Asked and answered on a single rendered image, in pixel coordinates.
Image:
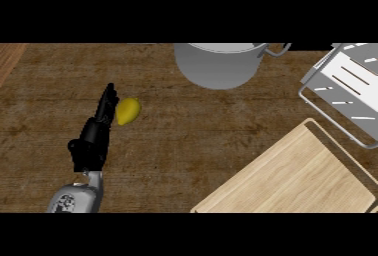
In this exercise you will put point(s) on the pale wooden tray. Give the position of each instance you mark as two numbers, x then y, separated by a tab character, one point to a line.
296	176

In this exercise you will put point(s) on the grey metal pot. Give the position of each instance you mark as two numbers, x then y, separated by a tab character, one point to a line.
219	65

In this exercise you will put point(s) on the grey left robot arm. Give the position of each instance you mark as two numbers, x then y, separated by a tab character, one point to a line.
74	198

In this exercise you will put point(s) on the yellow lemon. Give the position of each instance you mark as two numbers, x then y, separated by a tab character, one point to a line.
127	110

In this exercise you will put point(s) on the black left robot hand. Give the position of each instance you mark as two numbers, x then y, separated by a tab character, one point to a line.
92	140

